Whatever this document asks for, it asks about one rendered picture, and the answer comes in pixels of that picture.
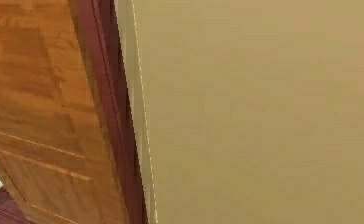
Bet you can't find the orange wooden room door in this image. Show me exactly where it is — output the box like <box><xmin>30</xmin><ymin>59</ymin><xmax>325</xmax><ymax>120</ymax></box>
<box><xmin>0</xmin><ymin>0</ymin><xmax>150</xmax><ymax>224</ymax></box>

